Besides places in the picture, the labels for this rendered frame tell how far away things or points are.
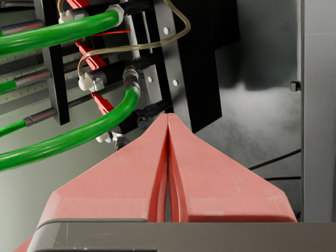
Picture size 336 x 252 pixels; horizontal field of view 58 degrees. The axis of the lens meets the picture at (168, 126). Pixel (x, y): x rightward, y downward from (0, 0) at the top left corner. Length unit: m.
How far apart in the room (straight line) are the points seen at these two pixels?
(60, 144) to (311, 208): 0.35
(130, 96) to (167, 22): 0.19
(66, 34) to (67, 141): 0.08
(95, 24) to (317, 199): 0.36
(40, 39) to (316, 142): 0.33
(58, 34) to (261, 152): 0.48
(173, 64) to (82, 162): 0.40
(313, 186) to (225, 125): 0.27
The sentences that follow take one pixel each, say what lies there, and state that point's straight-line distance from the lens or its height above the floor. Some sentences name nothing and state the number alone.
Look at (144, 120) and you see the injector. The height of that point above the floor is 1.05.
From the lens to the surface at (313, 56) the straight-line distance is 0.38.
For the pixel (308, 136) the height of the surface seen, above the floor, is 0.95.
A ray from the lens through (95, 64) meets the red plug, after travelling 0.45.
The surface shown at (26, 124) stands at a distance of 0.61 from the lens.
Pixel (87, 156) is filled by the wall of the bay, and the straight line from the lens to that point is 0.78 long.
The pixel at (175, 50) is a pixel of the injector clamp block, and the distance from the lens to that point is 0.46.
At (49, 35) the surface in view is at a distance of 0.24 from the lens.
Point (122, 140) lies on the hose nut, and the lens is 0.40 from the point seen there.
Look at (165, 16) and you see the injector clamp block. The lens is 0.46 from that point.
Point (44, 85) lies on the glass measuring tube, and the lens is 0.69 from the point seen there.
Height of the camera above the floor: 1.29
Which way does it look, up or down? 34 degrees down
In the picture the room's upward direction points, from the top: 119 degrees counter-clockwise
